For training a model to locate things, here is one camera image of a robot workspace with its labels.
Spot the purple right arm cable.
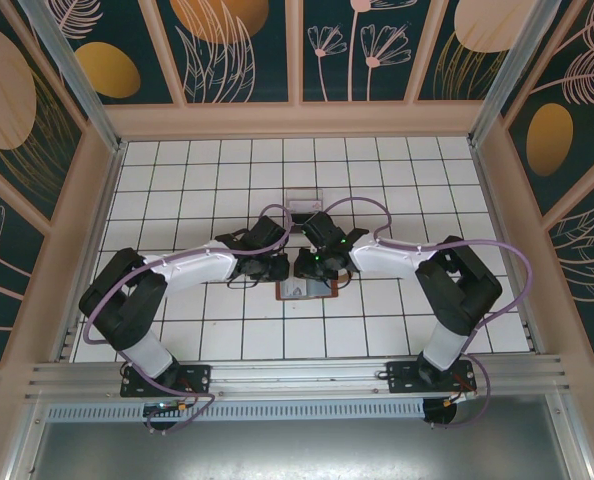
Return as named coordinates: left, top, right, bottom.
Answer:
left=324, top=196, right=534, bottom=430

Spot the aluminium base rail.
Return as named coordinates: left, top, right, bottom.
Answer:
left=25, top=353, right=576, bottom=401

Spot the slotted grey cable duct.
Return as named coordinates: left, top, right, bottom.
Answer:
left=46, top=399, right=427, bottom=422

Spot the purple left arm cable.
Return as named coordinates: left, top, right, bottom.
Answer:
left=82, top=203, right=293, bottom=435

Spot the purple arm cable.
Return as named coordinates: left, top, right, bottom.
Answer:
left=82, top=203, right=293, bottom=435
left=324, top=196, right=534, bottom=430

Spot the small electronics board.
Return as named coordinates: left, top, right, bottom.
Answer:
left=144, top=399, right=191, bottom=415

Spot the white card colourful picture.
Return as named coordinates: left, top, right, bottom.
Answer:
left=278, top=280, right=309, bottom=300

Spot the brown leather card holder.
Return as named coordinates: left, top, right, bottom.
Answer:
left=275, top=272, right=354, bottom=302

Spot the clear acrylic card stand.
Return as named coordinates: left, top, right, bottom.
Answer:
left=286, top=187, right=326, bottom=227

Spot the aluminium frame post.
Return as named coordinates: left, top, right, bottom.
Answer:
left=466, top=0, right=559, bottom=147
left=18, top=0, right=128, bottom=152

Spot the grey metal panel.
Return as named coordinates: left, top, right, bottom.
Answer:
left=6, top=394, right=591, bottom=480

